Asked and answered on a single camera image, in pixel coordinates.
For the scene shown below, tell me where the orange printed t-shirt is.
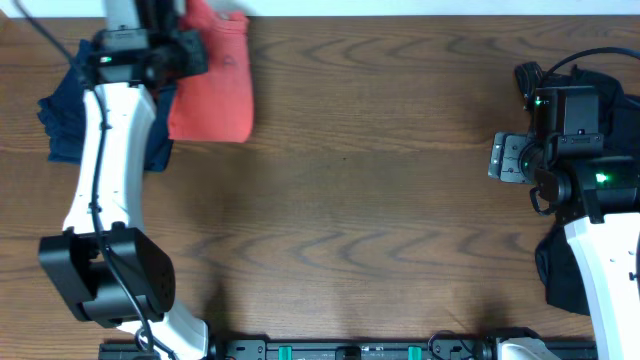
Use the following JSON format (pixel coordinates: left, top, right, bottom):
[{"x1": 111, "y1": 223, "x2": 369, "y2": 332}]
[{"x1": 168, "y1": 0, "x2": 254, "y2": 143}]

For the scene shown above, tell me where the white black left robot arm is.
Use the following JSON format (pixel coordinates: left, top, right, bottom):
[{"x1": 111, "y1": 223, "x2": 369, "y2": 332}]
[{"x1": 38, "y1": 29, "x2": 210, "y2": 359}]

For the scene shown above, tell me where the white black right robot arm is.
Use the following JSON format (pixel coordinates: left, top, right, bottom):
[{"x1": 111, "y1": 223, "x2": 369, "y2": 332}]
[{"x1": 488, "y1": 132, "x2": 639, "y2": 359}]

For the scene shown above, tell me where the black clothes pile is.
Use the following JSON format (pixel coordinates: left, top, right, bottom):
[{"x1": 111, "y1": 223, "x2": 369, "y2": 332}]
[{"x1": 535, "y1": 66, "x2": 639, "y2": 316}]

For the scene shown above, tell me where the folded navy blue garment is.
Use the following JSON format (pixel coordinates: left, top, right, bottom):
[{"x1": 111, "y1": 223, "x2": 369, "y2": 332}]
[{"x1": 37, "y1": 68, "x2": 176, "y2": 172}]

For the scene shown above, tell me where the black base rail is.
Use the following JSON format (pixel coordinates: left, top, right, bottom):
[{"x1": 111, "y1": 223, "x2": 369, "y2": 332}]
[{"x1": 97, "y1": 337, "x2": 598, "y2": 360}]

